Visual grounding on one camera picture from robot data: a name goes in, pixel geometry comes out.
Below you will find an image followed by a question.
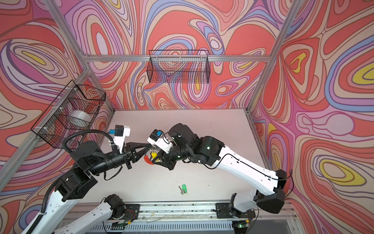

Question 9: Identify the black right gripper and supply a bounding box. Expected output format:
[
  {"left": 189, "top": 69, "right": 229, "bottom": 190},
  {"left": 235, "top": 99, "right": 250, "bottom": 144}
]
[{"left": 151, "top": 140, "right": 192, "bottom": 171}]

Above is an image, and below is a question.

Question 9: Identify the black wire basket back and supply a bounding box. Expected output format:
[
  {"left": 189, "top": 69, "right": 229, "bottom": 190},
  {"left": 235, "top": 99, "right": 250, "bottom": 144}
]
[{"left": 147, "top": 49, "right": 210, "bottom": 84}]

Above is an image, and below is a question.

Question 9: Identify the black wire basket left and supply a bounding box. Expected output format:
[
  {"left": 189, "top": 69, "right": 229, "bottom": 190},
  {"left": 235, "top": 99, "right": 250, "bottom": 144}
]
[{"left": 31, "top": 81, "right": 106, "bottom": 149}]

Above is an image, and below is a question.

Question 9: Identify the metal keyring disc red grip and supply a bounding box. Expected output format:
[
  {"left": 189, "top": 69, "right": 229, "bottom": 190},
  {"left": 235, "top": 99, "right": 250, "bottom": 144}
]
[{"left": 144, "top": 150, "right": 160, "bottom": 165}]

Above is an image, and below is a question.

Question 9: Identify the black wire basket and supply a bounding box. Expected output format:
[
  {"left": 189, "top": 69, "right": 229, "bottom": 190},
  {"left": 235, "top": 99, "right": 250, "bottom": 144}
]
[
  {"left": 147, "top": 49, "right": 210, "bottom": 84},
  {"left": 31, "top": 81, "right": 106, "bottom": 149}
]

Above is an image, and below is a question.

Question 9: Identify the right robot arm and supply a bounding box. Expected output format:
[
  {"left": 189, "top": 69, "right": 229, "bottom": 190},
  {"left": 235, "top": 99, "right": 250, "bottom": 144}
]
[{"left": 148, "top": 123, "right": 291, "bottom": 218}]

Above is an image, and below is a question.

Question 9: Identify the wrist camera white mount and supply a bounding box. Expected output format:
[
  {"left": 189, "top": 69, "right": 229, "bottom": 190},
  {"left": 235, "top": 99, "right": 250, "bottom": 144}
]
[
  {"left": 147, "top": 129, "right": 173, "bottom": 154},
  {"left": 109, "top": 125, "right": 131, "bottom": 154}
]

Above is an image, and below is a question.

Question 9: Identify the grey tape roll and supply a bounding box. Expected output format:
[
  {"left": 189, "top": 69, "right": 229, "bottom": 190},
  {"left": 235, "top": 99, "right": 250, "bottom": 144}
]
[{"left": 69, "top": 110, "right": 92, "bottom": 124}]

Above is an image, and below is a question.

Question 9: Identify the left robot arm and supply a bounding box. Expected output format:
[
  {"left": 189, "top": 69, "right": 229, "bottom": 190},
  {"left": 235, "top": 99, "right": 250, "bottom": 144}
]
[{"left": 23, "top": 125, "right": 152, "bottom": 234}]

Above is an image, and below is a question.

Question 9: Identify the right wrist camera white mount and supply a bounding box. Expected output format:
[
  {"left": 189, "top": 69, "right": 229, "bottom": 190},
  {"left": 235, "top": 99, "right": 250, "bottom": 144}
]
[{"left": 147, "top": 129, "right": 173, "bottom": 154}]

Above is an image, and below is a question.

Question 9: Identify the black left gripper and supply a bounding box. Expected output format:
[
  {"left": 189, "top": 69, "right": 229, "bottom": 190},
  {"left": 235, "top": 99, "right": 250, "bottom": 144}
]
[{"left": 87, "top": 143, "right": 151, "bottom": 177}]

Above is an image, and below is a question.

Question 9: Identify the aluminium cage frame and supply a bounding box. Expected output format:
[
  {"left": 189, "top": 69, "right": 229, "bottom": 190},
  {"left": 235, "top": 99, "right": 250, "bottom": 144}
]
[{"left": 0, "top": 0, "right": 302, "bottom": 194}]

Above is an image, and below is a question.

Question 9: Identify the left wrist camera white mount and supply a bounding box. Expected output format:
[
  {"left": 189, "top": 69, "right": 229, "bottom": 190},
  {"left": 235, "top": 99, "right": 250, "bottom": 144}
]
[{"left": 109, "top": 125, "right": 131, "bottom": 154}]

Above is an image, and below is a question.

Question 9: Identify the aluminium table edge rail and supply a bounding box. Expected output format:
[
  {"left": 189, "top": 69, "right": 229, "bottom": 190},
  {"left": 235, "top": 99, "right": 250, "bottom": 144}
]
[{"left": 85, "top": 200, "right": 304, "bottom": 234}]

